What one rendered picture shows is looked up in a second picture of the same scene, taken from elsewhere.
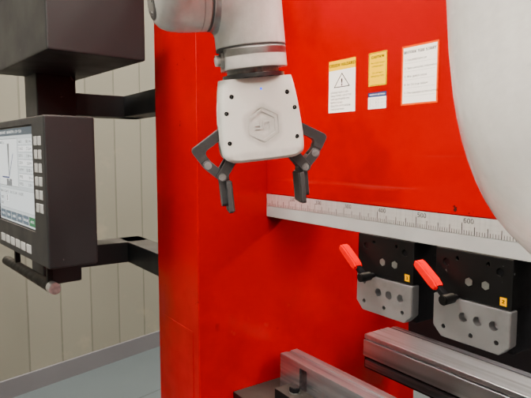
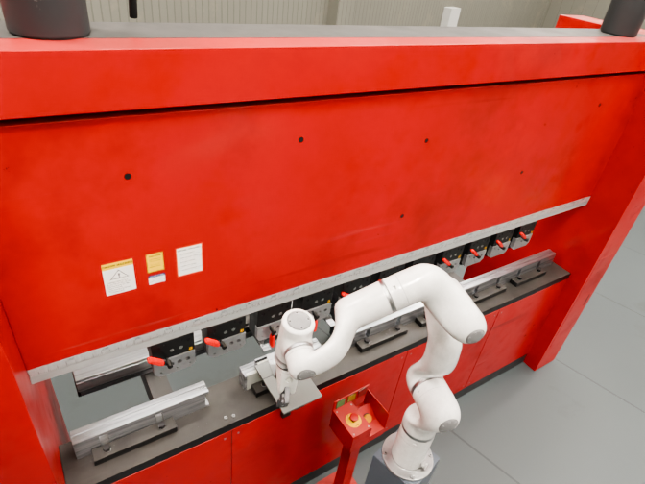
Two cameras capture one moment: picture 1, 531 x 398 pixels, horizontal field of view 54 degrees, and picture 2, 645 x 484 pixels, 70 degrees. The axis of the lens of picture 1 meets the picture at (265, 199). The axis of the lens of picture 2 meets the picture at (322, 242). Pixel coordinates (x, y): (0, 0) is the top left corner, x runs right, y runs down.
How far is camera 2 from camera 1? 1.50 m
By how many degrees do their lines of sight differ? 88
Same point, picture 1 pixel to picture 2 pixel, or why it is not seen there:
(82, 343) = not seen: outside the picture
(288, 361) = (84, 442)
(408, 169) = (185, 303)
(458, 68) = (442, 369)
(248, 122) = not seen: hidden behind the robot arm
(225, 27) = not seen: hidden behind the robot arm
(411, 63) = (183, 255)
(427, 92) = (196, 267)
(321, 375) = (123, 424)
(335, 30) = (105, 244)
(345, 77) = (123, 272)
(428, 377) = (137, 369)
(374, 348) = (88, 383)
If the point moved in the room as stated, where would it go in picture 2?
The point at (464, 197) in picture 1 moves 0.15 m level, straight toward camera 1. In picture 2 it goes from (221, 303) to (258, 319)
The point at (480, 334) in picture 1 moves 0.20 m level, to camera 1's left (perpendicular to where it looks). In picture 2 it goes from (232, 346) to (221, 389)
